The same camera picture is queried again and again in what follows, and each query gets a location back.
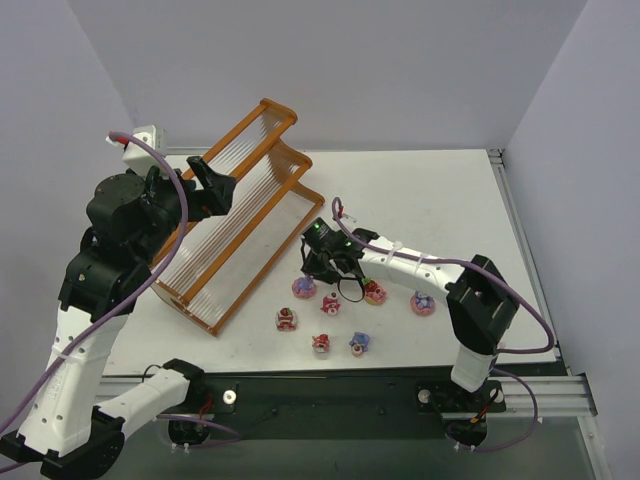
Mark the orange three-tier acrylic shelf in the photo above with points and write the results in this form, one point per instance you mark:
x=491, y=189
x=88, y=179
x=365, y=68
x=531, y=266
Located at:
x=222, y=260

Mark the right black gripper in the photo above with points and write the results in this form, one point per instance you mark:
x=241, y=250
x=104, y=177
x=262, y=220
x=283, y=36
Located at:
x=326, y=261

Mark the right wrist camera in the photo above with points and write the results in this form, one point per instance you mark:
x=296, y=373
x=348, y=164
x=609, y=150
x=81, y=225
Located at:
x=339, y=213

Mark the red strawberry cake toy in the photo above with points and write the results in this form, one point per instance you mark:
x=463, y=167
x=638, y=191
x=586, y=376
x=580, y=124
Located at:
x=286, y=319

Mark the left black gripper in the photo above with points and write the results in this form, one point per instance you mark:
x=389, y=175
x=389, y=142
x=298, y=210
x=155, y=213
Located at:
x=201, y=190

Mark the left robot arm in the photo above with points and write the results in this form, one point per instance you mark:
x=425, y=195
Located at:
x=67, y=432

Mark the strawberry bear donut toy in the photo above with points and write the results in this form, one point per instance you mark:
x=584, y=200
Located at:
x=374, y=293

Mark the purple bunny sitting donut toy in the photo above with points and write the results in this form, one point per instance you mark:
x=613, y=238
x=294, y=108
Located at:
x=421, y=304

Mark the pink bear cake toy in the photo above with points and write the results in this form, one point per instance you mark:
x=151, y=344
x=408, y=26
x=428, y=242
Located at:
x=331, y=304

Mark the small purple bunny toy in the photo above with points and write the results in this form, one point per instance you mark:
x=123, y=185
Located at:
x=359, y=344

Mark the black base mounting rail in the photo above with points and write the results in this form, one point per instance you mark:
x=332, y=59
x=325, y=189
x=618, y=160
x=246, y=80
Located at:
x=342, y=405

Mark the pink bear cupcake toy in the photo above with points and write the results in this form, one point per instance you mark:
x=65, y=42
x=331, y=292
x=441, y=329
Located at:
x=321, y=343

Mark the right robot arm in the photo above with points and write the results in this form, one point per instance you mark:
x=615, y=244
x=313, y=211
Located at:
x=480, y=310

